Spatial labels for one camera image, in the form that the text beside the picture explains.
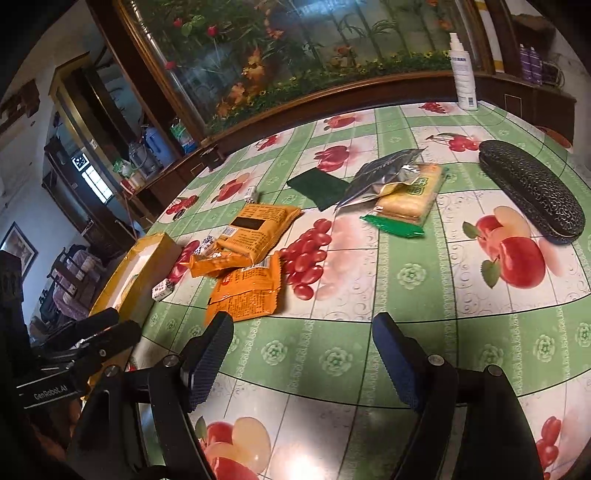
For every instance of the wooden chair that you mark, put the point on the wooden chair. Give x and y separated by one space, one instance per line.
70 277

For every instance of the dark ink bottle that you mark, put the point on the dark ink bottle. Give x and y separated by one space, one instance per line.
212 157

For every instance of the purple bottles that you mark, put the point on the purple bottles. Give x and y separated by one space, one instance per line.
531 64

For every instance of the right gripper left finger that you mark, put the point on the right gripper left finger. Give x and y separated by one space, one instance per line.
202 357

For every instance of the orange text snack pack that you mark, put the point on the orange text snack pack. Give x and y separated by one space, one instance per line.
247 293

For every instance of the grey thermos jug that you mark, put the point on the grey thermos jug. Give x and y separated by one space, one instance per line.
143 159

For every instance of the cracker pack green end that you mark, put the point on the cracker pack green end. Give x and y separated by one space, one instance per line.
404 212

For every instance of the blue white patterned candy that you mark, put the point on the blue white patterned candy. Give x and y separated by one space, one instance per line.
206 247

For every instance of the flower aquarium display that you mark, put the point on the flower aquarium display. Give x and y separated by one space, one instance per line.
228 61

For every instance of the small wrapped candy far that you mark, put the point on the small wrapped candy far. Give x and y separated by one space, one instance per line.
251 195

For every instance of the silver foil snack bag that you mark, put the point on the silver foil snack bag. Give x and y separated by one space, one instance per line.
381 177

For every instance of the yellow white foam tray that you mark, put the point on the yellow white foam tray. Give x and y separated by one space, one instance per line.
129 289

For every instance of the green white bag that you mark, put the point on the green white bag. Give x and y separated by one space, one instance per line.
123 167

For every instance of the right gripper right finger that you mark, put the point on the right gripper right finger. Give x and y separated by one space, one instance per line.
403 359

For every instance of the person's left hand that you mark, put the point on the person's left hand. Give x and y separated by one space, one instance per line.
54 424

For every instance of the blue thermos jug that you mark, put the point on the blue thermos jug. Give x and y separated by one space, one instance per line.
159 147

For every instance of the framed wall painting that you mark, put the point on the framed wall painting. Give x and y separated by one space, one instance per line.
17 244

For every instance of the white blue milk candy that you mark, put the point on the white blue milk candy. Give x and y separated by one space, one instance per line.
162 290

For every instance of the wooden cabinet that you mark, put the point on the wooden cabinet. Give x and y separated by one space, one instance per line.
349 105

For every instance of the white spray bottle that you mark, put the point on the white spray bottle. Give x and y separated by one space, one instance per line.
463 74

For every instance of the orange AC snack pack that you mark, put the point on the orange AC snack pack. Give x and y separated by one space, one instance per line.
217 262

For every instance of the dark green snack pouch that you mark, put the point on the dark green snack pouch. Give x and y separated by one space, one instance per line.
323 189

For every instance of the black glasses case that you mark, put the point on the black glasses case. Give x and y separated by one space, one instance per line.
537 191

